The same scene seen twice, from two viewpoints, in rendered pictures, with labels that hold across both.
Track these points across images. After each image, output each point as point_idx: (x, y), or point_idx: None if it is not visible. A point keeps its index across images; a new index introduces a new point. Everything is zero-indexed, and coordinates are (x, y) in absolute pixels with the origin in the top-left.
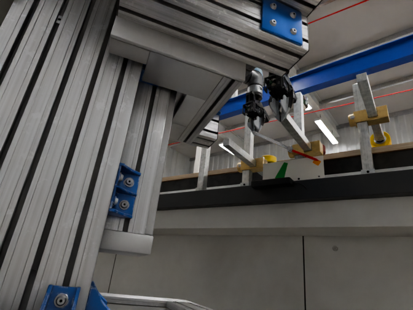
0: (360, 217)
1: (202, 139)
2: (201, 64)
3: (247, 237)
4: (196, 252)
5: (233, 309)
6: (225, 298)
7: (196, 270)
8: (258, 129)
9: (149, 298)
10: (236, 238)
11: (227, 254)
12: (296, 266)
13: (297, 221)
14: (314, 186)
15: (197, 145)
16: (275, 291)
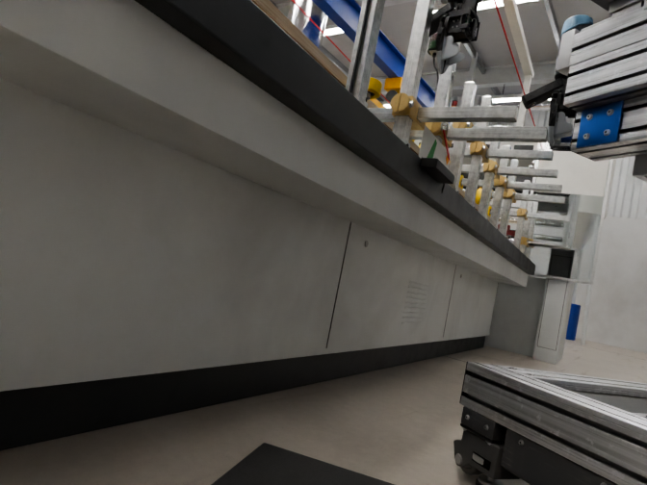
0: (439, 234)
1: (604, 155)
2: None
3: (301, 206)
4: (212, 213)
5: (262, 330)
6: (253, 312)
7: (205, 257)
8: (448, 65)
9: (537, 382)
10: (288, 202)
11: (270, 230)
12: (338, 261)
13: (417, 224)
14: (445, 191)
15: (588, 148)
16: (313, 295)
